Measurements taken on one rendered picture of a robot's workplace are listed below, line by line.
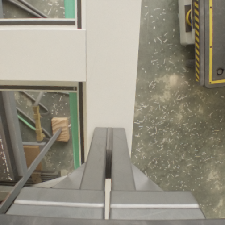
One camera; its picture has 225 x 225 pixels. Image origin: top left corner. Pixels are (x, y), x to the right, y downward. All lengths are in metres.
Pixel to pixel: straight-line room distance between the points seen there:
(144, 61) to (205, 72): 0.39
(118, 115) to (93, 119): 0.02
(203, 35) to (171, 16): 0.36
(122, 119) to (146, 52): 0.96
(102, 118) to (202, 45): 0.75
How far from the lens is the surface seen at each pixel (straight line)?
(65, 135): 1.18
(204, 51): 0.86
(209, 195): 1.75
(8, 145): 0.68
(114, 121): 0.15
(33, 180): 1.08
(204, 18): 0.87
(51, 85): 0.21
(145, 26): 1.11
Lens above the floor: 1.08
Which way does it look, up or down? 72 degrees down
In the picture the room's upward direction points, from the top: 180 degrees clockwise
